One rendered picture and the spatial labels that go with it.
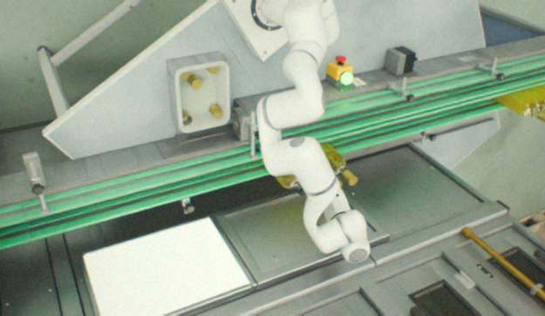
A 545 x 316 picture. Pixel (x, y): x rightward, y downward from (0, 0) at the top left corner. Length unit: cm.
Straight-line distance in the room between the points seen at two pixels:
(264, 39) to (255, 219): 58
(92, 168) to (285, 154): 69
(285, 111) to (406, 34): 101
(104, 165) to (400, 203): 101
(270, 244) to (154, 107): 57
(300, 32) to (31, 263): 104
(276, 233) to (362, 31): 82
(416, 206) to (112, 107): 108
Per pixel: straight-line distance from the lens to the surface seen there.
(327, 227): 130
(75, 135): 164
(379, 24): 197
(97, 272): 154
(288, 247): 156
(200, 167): 159
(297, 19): 123
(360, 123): 183
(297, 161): 114
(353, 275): 152
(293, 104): 115
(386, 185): 192
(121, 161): 163
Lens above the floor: 218
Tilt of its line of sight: 46 degrees down
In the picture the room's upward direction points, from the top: 138 degrees clockwise
